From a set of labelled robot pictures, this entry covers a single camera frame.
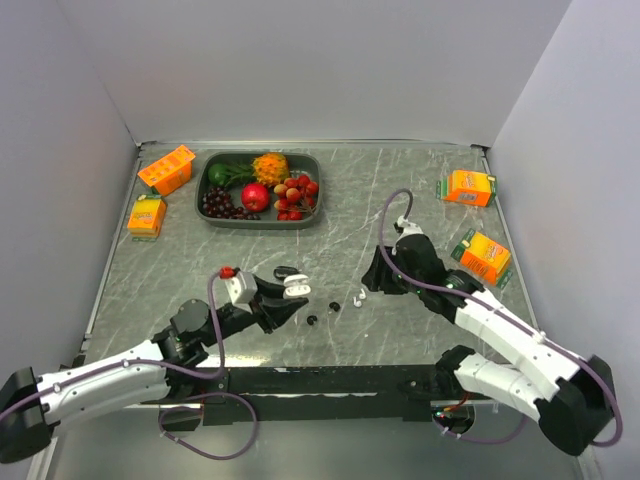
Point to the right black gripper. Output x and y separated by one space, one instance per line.
374 282

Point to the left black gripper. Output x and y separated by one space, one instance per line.
274 312

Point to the white earbud charging case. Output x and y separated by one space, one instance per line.
296 286

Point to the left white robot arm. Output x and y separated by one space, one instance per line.
35 408

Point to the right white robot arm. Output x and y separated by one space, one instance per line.
569 397

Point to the black glossy small case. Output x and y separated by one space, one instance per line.
280 273

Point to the red apple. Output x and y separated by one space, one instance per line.
255 197

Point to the orange box front right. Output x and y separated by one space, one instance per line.
484 257

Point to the orange box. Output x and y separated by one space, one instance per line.
484 257
468 187

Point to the red lychee cluster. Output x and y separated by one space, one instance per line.
297 198

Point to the dark grey fruit tray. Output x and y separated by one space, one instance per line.
299 164

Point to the dark purple grape bunch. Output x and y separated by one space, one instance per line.
217 203

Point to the orange box back right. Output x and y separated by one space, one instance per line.
468 187

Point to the orange spiky fruit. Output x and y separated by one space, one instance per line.
271 169

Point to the green lime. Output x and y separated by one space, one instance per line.
218 175

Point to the orange sponge pack left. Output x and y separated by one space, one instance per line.
147 217

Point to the orange carton back left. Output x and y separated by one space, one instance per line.
170 172

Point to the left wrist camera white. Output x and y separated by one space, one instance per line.
241 287

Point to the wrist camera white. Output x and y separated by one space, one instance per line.
404 228
241 287

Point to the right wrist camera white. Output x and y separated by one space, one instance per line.
404 228

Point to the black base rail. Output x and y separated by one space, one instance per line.
407 392

